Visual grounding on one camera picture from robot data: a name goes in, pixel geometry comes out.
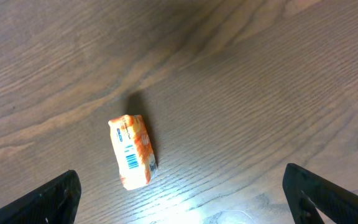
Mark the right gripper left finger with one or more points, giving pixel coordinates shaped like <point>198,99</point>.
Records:
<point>56,201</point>

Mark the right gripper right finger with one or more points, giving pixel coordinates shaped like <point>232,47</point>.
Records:
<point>308,194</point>

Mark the orange tissue packet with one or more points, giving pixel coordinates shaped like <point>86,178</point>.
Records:
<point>133,150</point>

